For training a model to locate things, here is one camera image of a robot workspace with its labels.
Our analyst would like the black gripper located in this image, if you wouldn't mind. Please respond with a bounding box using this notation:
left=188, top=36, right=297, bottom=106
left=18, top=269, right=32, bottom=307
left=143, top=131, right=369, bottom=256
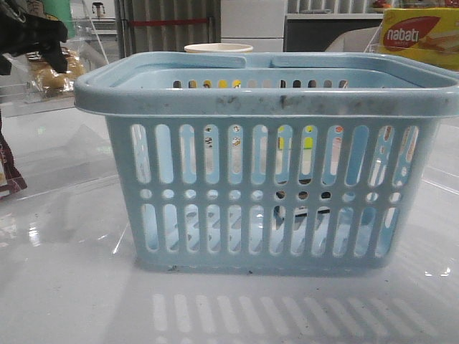
left=1, top=1, right=68, bottom=75

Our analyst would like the packaged bread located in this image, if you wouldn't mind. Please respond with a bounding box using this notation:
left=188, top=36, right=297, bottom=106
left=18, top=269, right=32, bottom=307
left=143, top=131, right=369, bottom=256
left=26, top=47, right=86, bottom=99

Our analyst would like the dark tissue pack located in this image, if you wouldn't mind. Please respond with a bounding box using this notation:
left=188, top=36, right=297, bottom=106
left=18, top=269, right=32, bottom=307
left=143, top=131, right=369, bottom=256
left=273, top=190, right=331, bottom=226

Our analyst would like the light blue plastic basket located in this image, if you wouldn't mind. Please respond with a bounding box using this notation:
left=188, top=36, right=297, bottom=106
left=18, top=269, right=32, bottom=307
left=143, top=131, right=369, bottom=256
left=74, top=52, right=458, bottom=273

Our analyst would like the clear acrylic shelf left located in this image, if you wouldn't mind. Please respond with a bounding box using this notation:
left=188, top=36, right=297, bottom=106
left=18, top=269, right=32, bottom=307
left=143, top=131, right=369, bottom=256
left=1, top=18, right=108, bottom=117

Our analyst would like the dark maroon snack packet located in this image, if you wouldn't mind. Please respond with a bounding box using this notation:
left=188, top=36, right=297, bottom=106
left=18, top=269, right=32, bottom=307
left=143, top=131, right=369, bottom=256
left=1, top=122, right=27, bottom=199

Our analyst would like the white paper cup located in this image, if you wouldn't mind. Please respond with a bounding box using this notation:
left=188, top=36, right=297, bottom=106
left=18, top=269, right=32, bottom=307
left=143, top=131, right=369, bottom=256
left=184, top=42, right=253, bottom=54

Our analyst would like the white cabinet in background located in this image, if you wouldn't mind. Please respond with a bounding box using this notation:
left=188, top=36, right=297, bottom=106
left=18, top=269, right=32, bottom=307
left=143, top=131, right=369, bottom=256
left=220, top=0, right=287, bottom=52

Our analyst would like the yellow nabati wafer box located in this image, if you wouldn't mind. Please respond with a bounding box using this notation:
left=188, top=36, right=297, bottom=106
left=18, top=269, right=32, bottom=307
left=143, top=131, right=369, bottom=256
left=377, top=7, right=458, bottom=71

